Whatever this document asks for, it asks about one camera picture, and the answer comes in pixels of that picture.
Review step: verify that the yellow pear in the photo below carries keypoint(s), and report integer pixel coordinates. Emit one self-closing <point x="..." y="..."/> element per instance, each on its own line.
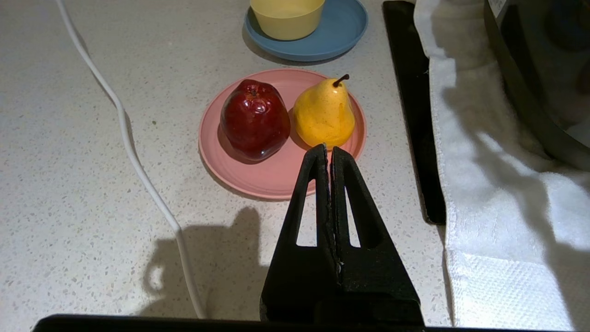
<point x="323" y="115"/>

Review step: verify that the blue plate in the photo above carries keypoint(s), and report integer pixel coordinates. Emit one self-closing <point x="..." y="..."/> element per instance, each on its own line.
<point x="341" y="32"/>

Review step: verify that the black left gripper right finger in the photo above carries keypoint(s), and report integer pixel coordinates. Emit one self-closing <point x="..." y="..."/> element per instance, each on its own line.
<point x="378" y="286"/>

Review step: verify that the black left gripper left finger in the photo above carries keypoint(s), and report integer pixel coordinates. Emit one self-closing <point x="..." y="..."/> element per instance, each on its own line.
<point x="299" y="281"/>

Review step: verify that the black rice cooker body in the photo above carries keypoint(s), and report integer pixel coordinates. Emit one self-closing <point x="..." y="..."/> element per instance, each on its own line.
<point x="539" y="74"/>

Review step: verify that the white towel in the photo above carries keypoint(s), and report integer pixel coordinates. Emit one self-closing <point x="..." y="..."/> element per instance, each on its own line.
<point x="493" y="207"/>

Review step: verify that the dark red apple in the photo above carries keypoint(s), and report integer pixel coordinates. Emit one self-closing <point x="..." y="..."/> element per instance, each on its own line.
<point x="254" y="119"/>

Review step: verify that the black flat mat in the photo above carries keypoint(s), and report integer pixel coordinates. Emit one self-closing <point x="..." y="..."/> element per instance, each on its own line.
<point x="412" y="115"/>

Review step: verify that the pink plate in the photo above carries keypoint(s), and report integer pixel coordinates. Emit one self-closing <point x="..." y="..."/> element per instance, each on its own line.
<point x="272" y="175"/>

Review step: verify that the yellow bowl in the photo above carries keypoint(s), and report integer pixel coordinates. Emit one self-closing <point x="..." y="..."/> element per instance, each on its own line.
<point x="286" y="19"/>

